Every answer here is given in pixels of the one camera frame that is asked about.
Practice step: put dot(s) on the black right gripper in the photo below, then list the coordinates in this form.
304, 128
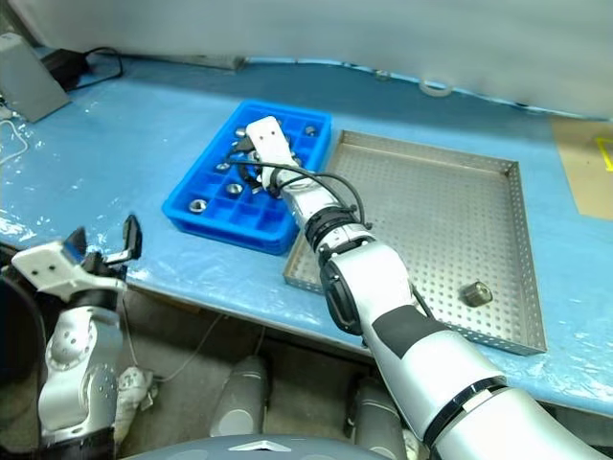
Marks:
251, 155

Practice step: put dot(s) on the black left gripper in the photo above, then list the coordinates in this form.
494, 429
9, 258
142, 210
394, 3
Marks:
98, 266

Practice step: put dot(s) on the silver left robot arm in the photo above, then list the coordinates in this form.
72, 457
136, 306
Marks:
81, 350

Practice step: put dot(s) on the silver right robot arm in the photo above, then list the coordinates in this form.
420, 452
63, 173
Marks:
373, 278

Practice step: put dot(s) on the blue compartment tray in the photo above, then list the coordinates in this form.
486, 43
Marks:
249, 215

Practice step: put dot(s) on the grey metal box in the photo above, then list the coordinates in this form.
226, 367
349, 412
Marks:
29, 81

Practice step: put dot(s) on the blue plastic table cover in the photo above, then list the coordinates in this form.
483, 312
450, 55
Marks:
120, 158

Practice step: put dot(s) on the white plug block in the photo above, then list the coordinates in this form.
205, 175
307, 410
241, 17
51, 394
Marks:
134, 388

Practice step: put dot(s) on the clear tape roll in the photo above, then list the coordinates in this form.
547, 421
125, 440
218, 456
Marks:
421, 87

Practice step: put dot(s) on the black power adapter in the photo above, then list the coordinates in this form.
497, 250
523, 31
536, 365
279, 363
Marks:
62, 64

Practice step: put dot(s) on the perforated metal tray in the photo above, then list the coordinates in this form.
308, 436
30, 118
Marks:
431, 215

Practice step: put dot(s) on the grey rounded robot leg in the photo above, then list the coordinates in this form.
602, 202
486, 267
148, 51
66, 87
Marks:
239, 397
378, 421

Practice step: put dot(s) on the grey robot torso shell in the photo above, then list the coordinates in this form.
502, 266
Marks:
215, 450

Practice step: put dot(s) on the brown cardboard mat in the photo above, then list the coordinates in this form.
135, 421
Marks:
579, 182

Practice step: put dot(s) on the white power strip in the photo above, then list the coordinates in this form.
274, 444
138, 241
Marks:
411, 443

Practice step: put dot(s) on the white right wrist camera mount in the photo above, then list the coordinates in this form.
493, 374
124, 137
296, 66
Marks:
268, 139

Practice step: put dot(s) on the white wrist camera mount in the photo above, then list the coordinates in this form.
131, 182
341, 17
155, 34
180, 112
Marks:
268, 139
48, 268

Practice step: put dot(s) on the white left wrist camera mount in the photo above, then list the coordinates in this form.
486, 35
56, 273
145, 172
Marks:
48, 268

